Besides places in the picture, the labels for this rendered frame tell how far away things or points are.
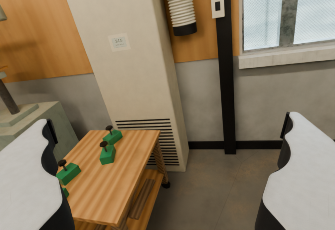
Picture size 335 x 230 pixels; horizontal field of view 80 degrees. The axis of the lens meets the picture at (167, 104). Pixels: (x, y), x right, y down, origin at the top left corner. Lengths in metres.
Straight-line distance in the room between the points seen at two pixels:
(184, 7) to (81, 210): 1.20
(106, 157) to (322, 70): 1.51
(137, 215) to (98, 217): 0.40
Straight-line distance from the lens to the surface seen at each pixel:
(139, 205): 1.42
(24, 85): 2.43
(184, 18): 1.32
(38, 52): 2.12
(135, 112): 1.51
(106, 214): 1.03
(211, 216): 1.54
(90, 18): 1.40
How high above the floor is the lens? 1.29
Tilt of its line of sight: 27 degrees down
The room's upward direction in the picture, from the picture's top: 12 degrees counter-clockwise
